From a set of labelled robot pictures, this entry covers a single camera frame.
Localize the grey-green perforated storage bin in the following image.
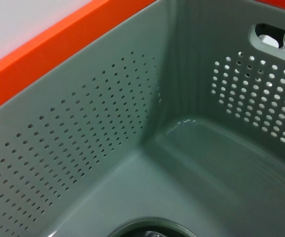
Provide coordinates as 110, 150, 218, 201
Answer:
0, 0, 285, 237

